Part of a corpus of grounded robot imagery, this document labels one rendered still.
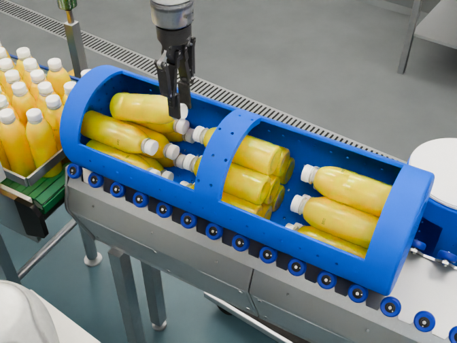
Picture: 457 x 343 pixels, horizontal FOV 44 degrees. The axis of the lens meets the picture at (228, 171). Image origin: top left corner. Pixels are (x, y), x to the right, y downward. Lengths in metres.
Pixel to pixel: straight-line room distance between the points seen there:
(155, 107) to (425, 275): 0.76
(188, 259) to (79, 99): 0.49
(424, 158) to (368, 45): 2.62
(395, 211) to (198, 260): 0.56
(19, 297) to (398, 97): 3.03
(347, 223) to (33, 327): 0.65
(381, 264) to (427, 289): 0.27
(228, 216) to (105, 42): 2.99
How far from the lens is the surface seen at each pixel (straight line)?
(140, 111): 1.40
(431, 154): 1.60
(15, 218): 1.76
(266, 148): 1.28
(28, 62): 1.84
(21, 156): 1.69
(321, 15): 4.47
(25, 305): 0.92
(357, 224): 1.22
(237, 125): 1.28
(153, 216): 1.51
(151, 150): 1.42
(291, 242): 1.24
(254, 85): 3.62
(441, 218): 1.50
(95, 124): 1.48
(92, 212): 1.65
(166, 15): 1.19
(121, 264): 1.85
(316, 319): 1.41
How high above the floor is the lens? 2.02
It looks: 43 degrees down
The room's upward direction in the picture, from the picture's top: straight up
